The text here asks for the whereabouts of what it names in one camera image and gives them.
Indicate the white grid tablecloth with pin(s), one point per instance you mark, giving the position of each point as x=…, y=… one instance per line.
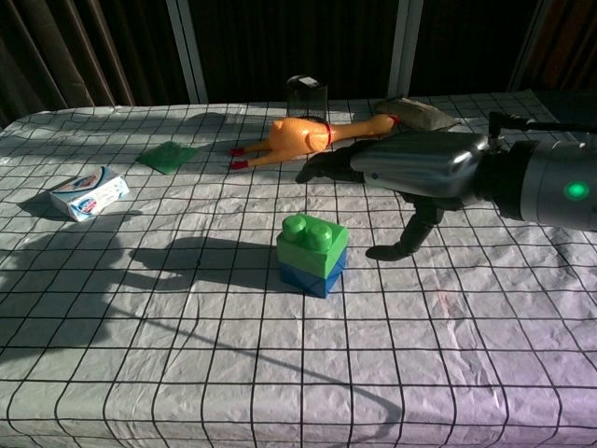
x=261, y=326

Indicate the green flat packet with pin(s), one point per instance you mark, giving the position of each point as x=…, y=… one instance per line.
x=168, y=156

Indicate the white blue soap box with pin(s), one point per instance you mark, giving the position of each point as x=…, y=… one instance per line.
x=91, y=193

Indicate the white window frame post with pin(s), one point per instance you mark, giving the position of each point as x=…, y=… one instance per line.
x=405, y=46
x=186, y=49

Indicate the dark brown curtain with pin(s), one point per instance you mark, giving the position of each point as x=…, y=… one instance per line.
x=70, y=51

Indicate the blue building block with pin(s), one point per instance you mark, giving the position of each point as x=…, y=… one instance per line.
x=312, y=280

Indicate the grey pouch bag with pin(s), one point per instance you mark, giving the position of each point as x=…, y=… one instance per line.
x=417, y=116

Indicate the dark transparent cup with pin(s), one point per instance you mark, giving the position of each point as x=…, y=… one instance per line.
x=307, y=98

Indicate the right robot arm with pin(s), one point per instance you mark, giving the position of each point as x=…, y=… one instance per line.
x=545, y=182

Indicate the yellow rubber chicken toy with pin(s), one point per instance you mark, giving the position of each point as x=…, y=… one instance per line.
x=298, y=139

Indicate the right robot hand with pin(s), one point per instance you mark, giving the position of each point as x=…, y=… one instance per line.
x=420, y=161

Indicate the green building block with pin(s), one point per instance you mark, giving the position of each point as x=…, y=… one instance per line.
x=315, y=249

